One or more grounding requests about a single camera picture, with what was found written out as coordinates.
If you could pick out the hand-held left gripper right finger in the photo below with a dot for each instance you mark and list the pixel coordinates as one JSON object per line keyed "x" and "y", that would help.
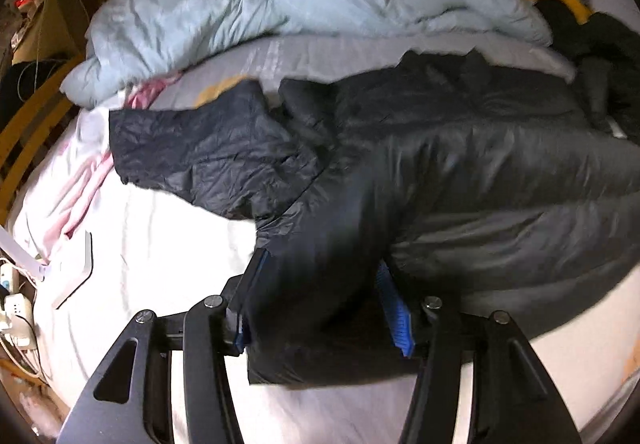
{"x": 400, "y": 324}

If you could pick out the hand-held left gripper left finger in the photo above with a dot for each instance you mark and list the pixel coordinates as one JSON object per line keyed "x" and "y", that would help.
{"x": 240, "y": 338}

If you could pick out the black puffer jacket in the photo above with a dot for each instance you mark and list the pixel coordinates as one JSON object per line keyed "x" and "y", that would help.
{"x": 450, "y": 174}

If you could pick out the dark clothes pile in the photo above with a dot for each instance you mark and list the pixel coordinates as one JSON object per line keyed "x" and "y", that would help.
{"x": 610, "y": 54}

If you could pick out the white and grey bed sheet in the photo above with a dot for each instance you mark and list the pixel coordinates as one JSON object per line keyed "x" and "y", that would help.
{"x": 150, "y": 249}

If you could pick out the pink striped cloth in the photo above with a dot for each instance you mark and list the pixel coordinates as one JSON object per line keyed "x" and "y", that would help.
{"x": 146, "y": 94}

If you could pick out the cardboard box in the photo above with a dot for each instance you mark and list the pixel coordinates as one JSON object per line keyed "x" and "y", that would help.
{"x": 55, "y": 29}

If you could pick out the wooden bed frame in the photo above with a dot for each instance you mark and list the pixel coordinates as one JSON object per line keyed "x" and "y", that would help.
{"x": 30, "y": 129}

